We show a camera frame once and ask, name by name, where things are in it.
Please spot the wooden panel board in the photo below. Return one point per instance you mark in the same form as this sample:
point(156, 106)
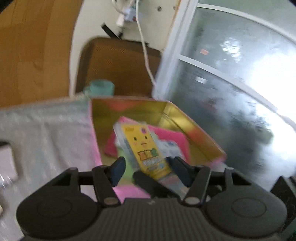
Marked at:
point(36, 39)

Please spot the teal plastic cup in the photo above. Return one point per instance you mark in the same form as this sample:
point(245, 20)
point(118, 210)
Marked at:
point(98, 88)

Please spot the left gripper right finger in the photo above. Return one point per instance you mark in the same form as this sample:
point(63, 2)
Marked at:
point(196, 178)

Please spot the frosted glass door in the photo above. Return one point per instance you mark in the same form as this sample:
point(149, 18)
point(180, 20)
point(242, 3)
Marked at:
point(230, 66)

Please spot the pink tin box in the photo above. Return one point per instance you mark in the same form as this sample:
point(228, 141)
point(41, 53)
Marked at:
point(164, 119)

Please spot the yellow cartoon tissue pack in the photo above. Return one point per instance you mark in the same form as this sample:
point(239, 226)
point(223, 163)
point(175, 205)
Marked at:
point(140, 149)

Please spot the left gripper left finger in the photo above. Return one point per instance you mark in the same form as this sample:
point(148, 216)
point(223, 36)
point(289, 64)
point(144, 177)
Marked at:
point(105, 178)

